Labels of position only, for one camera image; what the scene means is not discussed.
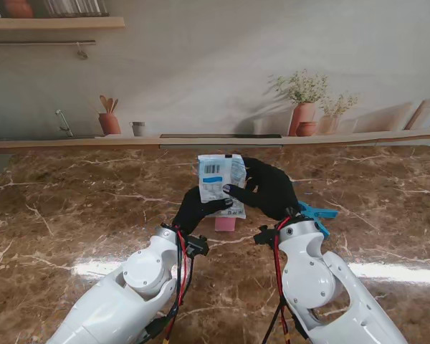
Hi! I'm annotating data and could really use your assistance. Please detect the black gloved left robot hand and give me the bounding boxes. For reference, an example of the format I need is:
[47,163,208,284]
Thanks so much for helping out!
[171,186,234,236]

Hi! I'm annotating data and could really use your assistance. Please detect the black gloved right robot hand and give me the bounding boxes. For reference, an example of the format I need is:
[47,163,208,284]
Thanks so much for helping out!
[224,157,301,221]

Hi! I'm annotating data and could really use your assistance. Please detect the clear square bottle pink seasoning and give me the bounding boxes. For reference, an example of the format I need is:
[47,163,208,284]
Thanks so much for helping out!
[214,216,237,233]

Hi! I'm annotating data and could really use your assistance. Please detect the blue white seasoning refill bag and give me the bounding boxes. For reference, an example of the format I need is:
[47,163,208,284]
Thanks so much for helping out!
[196,153,247,220]

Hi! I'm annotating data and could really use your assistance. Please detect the blue plastic bag clip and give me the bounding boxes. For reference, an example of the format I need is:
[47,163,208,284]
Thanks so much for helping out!
[296,201,340,239]

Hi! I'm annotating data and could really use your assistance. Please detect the small round terracotta pot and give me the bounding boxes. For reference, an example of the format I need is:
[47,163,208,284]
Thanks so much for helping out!
[295,120,318,138]

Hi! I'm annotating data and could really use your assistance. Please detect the tall terracotta vase with flowers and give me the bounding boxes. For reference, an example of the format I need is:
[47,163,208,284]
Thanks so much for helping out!
[268,70,329,137]

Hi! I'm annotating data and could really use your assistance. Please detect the pale vase with plant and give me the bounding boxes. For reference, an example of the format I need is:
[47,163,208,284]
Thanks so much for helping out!
[317,92,359,135]

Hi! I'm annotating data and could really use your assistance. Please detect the grey mug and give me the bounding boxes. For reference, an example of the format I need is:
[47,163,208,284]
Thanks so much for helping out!
[130,120,147,138]

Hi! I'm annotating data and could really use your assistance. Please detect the terracotta pot with wooden utensils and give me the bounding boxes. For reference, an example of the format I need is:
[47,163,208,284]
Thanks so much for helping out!
[98,95,123,135]

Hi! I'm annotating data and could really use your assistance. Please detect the metal faucet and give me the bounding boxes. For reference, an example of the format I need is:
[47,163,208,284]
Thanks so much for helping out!
[54,109,75,138]

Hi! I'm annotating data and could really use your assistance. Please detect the row of glass jars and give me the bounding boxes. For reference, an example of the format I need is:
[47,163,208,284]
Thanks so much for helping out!
[42,0,110,18]

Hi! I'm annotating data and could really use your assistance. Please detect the orange pot on shelf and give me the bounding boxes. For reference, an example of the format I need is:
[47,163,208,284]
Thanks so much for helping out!
[3,0,35,19]

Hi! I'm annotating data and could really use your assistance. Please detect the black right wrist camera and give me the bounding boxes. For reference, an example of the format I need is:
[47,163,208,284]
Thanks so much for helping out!
[253,224,279,249]

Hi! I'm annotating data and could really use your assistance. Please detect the red black left arm cables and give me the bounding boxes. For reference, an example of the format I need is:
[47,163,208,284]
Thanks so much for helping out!
[143,229,194,344]

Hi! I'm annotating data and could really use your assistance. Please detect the red black arm cables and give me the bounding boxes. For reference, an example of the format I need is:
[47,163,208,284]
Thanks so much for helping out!
[143,229,194,344]
[261,216,309,344]

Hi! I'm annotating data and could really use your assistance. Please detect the red black right arm cables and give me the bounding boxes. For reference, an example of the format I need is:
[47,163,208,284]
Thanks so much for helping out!
[261,216,309,344]

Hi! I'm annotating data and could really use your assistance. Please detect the metal hanging rail with hook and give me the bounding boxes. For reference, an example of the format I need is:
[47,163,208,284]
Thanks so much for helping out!
[0,39,97,60]

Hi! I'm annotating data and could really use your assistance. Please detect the wooden wall shelf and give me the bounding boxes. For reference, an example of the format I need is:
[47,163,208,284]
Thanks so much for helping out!
[0,16,125,32]

